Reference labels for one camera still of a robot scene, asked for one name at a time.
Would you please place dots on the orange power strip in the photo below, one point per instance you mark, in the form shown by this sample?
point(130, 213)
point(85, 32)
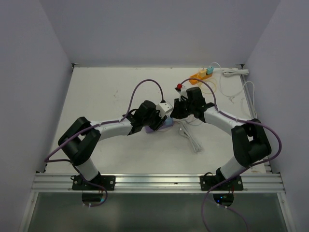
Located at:
point(194, 78)

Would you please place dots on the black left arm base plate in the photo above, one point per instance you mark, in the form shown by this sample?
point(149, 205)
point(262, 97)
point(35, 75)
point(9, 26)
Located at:
point(98, 183)

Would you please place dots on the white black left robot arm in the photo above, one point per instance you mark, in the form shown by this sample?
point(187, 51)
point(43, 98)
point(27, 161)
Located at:
point(80, 140)

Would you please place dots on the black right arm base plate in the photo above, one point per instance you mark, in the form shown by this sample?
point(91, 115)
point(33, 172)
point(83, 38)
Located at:
point(212, 182)

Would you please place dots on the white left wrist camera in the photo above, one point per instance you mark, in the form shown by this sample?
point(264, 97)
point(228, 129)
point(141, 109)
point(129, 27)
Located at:
point(164, 108)

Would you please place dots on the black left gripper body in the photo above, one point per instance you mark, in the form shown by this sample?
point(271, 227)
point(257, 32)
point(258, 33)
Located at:
point(155, 121)

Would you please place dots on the yellow charger plug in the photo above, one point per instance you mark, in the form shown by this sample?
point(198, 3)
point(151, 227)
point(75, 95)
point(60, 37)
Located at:
point(202, 73)

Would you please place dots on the aluminium mounting rail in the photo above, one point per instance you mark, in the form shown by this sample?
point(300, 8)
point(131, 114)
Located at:
point(159, 183)

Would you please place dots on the blue charger plug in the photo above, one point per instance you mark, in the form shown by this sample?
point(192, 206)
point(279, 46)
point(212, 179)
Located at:
point(169, 121)

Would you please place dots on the purple power strip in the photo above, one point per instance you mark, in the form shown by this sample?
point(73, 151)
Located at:
point(162, 127)

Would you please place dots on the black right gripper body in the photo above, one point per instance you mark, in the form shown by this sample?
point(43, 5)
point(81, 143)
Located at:
point(183, 108)

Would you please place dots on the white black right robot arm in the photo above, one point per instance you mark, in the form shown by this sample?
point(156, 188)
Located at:
point(249, 140)

